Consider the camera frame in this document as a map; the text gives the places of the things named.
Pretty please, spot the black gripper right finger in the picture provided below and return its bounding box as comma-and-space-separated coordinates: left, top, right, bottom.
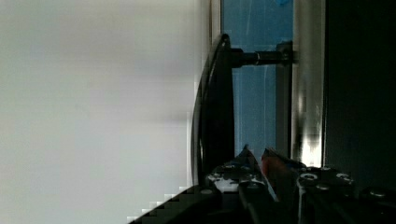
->
261, 147, 396, 224

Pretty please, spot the black oven door handle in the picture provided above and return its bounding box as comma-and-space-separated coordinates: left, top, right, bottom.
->
191, 34, 293, 185

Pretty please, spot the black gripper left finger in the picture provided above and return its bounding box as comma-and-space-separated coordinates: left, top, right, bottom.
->
205, 145, 277, 224

